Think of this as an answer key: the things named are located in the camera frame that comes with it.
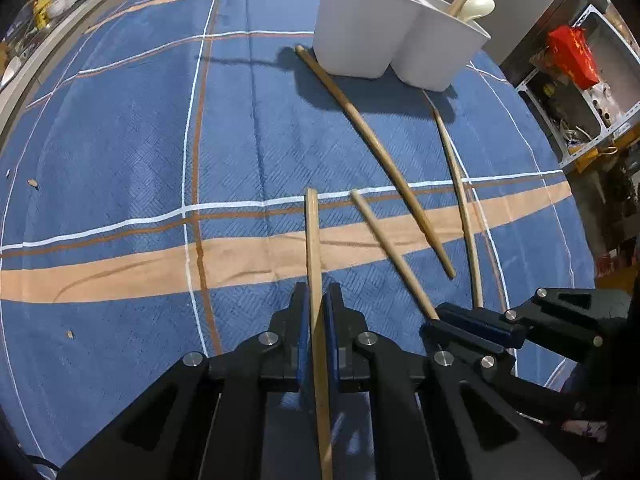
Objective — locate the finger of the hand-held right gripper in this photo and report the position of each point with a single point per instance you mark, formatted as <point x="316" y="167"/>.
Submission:
<point x="495" y="355"/>
<point x="485" y="330"/>

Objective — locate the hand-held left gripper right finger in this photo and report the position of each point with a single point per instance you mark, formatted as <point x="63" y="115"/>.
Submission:
<point x="334" y="340"/>

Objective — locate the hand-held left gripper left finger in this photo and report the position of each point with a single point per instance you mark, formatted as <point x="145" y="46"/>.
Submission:
<point x="301" y="340"/>

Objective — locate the thick wooden chopstick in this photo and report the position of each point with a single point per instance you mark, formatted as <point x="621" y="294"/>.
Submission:
<point x="372" y="137"/>

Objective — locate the white two-compartment utensil holder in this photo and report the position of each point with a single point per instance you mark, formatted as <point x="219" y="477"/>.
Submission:
<point x="350" y="25"/>

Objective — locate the cream plastic spoon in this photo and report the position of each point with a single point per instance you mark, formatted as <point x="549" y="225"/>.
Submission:
<point x="477" y="6"/>

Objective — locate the person's right forearm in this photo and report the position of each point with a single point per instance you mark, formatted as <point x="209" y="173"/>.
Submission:
<point x="585" y="428"/>

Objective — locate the grey metal shelf rack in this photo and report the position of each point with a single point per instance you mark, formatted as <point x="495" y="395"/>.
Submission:
<point x="600" y="125"/>

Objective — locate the blue plaid tablecloth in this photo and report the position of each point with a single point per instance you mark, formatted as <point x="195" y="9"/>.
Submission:
<point x="150" y="160"/>

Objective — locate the red bag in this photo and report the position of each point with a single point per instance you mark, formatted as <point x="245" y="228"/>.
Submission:
<point x="575" y="55"/>

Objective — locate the grey refrigerator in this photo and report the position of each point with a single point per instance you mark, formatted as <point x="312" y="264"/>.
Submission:
<point x="530" y="0"/>

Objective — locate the yellow bottle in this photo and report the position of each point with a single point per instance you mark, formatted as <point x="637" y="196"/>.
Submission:
<point x="42" y="10"/>

